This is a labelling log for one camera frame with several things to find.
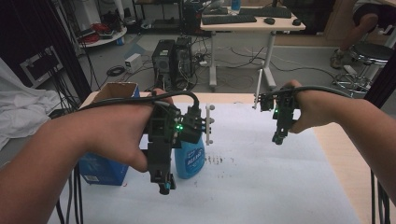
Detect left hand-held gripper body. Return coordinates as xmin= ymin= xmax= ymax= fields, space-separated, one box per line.
xmin=145 ymin=103 xmax=217 ymax=184

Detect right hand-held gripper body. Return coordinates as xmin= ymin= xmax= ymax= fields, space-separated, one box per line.
xmin=253 ymin=69 xmax=301 ymax=131

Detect blue spray bottle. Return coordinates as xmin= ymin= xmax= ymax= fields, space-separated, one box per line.
xmin=173 ymin=135 xmax=206 ymax=180

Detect person's right hand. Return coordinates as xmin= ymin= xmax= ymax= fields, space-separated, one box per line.
xmin=284 ymin=78 xmax=339 ymax=134

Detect person's left hand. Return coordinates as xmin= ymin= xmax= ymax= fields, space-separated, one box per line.
xmin=78 ymin=88 xmax=175 ymax=174

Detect white table mat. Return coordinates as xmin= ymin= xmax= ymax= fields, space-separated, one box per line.
xmin=46 ymin=102 xmax=362 ymax=224

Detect dark specks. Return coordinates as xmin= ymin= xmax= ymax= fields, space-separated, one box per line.
xmin=194 ymin=154 xmax=236 ymax=188

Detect blue cardboard box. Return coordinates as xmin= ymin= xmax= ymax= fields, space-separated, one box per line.
xmin=78 ymin=81 xmax=141 ymax=187

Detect black computer tower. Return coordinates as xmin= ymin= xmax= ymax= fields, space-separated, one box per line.
xmin=172 ymin=35 xmax=194 ymax=91
xmin=151 ymin=39 xmax=176 ymax=91

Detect small white box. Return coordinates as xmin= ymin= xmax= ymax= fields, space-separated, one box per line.
xmin=124 ymin=52 xmax=144 ymax=75

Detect light wooden office desk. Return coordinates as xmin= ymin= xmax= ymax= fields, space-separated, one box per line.
xmin=200 ymin=6 xmax=307 ymax=91

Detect black keyboard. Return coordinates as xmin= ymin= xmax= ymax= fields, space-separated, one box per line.
xmin=201 ymin=14 xmax=258 ymax=26
xmin=237 ymin=7 xmax=292 ymax=20

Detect black round stool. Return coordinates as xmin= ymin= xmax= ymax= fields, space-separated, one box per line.
xmin=332 ymin=41 xmax=395 ymax=95

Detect white round table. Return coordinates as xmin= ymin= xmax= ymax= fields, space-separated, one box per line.
xmin=78 ymin=26 xmax=129 ymax=49

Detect white cloth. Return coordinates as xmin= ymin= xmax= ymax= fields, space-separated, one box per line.
xmin=0 ymin=58 xmax=64 ymax=152

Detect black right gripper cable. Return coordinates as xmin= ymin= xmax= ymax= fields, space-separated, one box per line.
xmin=267 ymin=85 xmax=353 ymax=99

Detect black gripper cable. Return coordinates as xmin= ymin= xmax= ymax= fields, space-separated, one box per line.
xmin=78 ymin=90 xmax=201 ymax=117
xmin=267 ymin=85 xmax=353 ymax=99

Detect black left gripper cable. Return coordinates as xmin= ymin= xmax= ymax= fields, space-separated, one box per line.
xmin=78 ymin=90 xmax=201 ymax=117

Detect coiled black cable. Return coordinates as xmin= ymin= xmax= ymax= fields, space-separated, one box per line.
xmin=106 ymin=64 xmax=126 ymax=77

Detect hanging black cables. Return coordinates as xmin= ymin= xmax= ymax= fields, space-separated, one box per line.
xmin=55 ymin=163 xmax=84 ymax=224
xmin=369 ymin=169 xmax=392 ymax=224

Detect red cable bundle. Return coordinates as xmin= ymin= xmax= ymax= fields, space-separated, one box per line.
xmin=78 ymin=22 xmax=112 ymax=45

